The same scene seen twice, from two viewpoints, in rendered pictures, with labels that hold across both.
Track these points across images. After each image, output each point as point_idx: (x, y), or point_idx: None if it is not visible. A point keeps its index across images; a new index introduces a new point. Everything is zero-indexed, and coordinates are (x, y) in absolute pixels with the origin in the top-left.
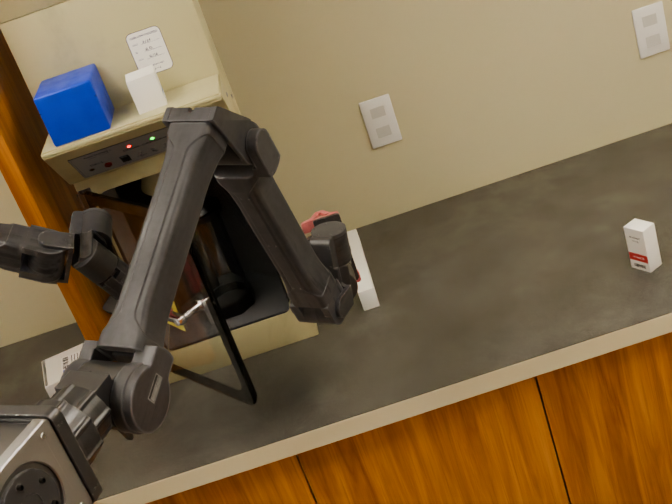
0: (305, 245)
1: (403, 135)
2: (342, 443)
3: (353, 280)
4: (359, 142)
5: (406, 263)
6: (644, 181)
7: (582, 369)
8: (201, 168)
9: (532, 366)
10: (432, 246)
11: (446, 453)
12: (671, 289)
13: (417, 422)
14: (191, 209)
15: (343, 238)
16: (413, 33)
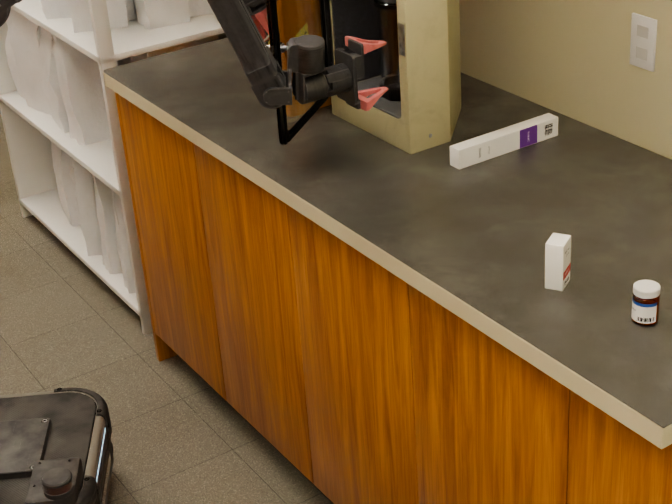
0: (242, 27)
1: (656, 69)
2: (307, 218)
3: (306, 90)
4: (623, 49)
5: (532, 164)
6: None
7: (434, 305)
8: None
9: (392, 263)
10: (565, 169)
11: (354, 287)
12: (517, 303)
13: (343, 244)
14: None
15: (306, 52)
16: None
